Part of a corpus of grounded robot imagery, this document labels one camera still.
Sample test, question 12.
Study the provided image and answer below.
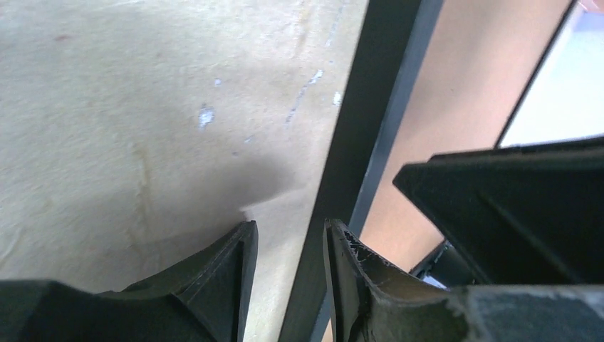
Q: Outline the brown frame backing board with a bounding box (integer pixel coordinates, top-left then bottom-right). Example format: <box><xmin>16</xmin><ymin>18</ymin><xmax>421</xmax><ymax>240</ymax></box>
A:
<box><xmin>349</xmin><ymin>1</ymin><xmax>574</xmax><ymax>271</ymax></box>

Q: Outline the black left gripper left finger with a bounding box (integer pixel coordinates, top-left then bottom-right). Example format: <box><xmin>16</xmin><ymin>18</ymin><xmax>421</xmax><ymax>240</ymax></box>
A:
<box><xmin>1</xmin><ymin>221</ymin><xmax>258</xmax><ymax>341</ymax></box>

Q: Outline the black picture frame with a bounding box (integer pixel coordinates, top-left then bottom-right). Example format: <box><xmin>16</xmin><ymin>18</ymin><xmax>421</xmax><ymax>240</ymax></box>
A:
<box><xmin>278</xmin><ymin>0</ymin><xmax>583</xmax><ymax>342</ymax></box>

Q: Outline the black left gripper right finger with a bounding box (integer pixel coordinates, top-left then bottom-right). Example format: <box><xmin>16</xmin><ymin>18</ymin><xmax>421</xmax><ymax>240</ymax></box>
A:
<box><xmin>323</xmin><ymin>219</ymin><xmax>603</xmax><ymax>341</ymax></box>

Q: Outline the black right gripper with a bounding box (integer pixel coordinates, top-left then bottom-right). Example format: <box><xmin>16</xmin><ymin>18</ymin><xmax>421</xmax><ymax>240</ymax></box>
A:
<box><xmin>394</xmin><ymin>149</ymin><xmax>603</xmax><ymax>289</ymax></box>

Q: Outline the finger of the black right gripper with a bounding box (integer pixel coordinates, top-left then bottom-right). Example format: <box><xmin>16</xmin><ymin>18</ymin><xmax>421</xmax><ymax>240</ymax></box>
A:
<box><xmin>428</xmin><ymin>136</ymin><xmax>603</xmax><ymax>162</ymax></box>

